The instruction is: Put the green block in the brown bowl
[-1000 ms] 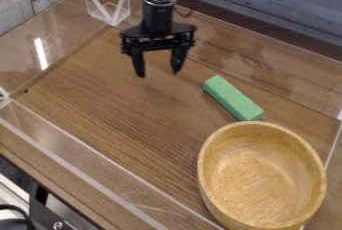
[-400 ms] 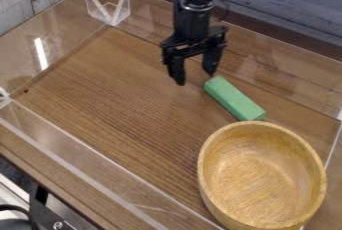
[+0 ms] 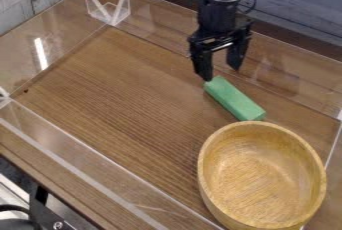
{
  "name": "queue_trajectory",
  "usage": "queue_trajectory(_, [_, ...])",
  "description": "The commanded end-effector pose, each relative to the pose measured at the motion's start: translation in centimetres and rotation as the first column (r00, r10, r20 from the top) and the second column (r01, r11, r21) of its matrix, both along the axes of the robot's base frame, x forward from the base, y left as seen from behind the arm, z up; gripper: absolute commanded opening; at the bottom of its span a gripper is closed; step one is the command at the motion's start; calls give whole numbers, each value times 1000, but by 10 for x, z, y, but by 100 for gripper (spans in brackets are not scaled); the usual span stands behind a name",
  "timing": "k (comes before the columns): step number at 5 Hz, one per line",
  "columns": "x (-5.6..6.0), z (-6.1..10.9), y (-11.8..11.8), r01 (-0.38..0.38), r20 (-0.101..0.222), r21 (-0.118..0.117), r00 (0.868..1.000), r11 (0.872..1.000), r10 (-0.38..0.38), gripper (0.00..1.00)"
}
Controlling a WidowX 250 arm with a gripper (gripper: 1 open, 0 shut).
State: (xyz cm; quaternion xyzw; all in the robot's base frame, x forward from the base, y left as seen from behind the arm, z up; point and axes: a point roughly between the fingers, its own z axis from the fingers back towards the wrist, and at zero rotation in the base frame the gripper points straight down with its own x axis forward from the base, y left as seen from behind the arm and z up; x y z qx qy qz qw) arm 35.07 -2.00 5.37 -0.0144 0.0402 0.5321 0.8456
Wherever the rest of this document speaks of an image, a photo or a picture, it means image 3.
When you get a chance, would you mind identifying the clear acrylic tray wall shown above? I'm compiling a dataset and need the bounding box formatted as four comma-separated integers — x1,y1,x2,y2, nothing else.
0,88,223,230

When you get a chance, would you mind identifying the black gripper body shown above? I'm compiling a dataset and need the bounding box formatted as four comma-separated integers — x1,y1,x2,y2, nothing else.
187,17,252,55

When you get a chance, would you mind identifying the black metal table bracket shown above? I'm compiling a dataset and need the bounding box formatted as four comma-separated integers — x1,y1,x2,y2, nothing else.
29,186,76,230

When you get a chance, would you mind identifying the brown wooden bowl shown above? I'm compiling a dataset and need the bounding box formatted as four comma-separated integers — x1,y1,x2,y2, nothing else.
197,121,327,230

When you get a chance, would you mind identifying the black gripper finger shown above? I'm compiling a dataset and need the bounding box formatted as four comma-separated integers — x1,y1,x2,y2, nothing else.
227,38,250,71
191,51,214,82

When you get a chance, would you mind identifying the clear acrylic corner bracket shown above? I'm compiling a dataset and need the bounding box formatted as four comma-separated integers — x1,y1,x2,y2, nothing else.
85,0,131,26

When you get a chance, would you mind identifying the green rectangular block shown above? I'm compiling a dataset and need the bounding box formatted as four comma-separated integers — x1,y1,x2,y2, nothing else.
203,76,266,121

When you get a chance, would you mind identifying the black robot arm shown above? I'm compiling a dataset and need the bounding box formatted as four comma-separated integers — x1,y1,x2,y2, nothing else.
187,0,256,82

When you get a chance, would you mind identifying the black cable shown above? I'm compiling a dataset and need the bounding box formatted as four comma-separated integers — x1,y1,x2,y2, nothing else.
0,203,37,230

